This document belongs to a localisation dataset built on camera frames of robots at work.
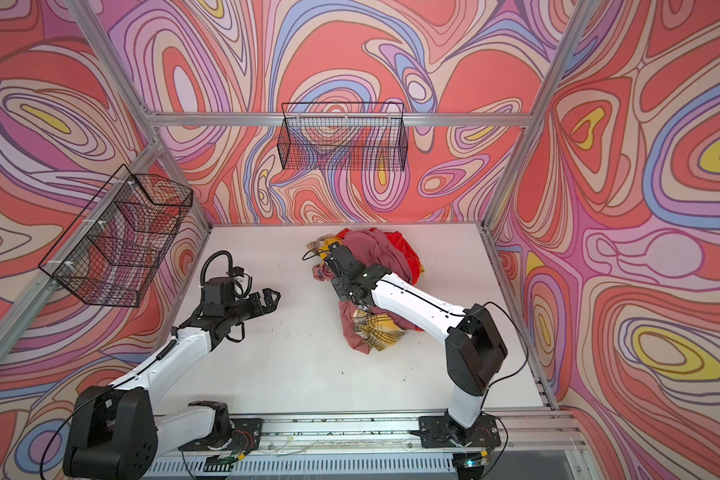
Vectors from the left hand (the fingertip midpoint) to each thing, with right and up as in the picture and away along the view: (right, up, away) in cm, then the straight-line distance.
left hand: (271, 295), depth 88 cm
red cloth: (+40, +15, +8) cm, 43 cm away
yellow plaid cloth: (+30, -9, -4) cm, 31 cm away
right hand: (+25, +4, -2) cm, 25 cm away
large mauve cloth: (+31, +13, +3) cm, 33 cm away
